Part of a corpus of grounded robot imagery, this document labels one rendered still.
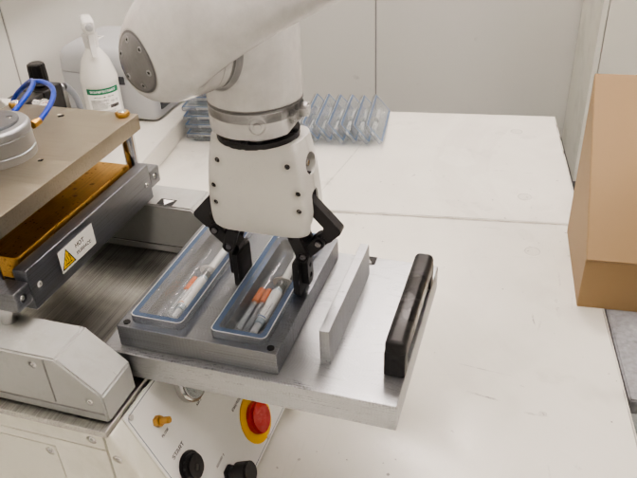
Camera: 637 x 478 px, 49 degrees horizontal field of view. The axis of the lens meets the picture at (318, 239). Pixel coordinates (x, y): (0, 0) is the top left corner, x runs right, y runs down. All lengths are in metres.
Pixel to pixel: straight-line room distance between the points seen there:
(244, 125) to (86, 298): 0.36
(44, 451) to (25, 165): 0.29
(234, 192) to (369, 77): 2.56
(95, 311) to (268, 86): 0.38
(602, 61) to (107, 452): 2.33
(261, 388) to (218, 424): 0.16
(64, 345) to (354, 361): 0.27
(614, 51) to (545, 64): 0.49
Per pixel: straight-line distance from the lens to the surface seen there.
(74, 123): 0.86
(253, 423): 0.85
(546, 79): 3.18
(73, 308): 0.86
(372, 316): 0.71
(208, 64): 0.49
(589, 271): 1.09
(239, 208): 0.65
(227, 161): 0.63
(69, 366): 0.68
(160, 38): 0.50
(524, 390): 0.97
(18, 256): 0.72
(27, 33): 1.74
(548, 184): 1.45
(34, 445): 0.78
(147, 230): 0.91
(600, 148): 1.13
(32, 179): 0.74
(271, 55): 0.57
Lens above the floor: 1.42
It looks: 32 degrees down
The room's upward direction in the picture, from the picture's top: 3 degrees counter-clockwise
